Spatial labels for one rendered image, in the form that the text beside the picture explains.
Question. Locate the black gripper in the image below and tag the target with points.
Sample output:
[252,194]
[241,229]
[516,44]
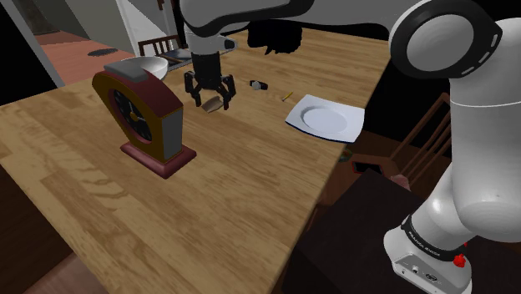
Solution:
[206,69]

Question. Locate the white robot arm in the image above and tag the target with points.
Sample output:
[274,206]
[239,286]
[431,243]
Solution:
[480,134]

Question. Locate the brown flat object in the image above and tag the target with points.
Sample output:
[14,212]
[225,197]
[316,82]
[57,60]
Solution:
[212,106]

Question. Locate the black and silver wristwatch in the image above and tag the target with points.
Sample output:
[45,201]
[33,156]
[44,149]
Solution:
[258,85]

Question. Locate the white bowl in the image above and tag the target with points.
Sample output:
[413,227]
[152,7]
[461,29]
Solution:
[156,65]

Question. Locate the red and gold mantel clock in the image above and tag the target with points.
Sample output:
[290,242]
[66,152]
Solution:
[160,122]

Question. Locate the brown wooden chair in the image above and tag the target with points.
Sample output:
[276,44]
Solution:
[156,45]
[423,138]

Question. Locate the yellow pencil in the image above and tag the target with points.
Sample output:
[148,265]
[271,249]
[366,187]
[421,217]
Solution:
[287,96]

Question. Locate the black bulky object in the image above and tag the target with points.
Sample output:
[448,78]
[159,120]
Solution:
[276,36]

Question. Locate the wooden table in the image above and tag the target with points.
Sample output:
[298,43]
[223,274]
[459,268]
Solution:
[228,195]

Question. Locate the white square plate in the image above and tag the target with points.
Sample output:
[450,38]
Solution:
[325,120]

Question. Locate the black tablet with red edge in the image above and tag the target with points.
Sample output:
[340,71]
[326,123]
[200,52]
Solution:
[366,167]

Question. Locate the dark robot stand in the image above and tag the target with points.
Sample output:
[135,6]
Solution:
[358,228]

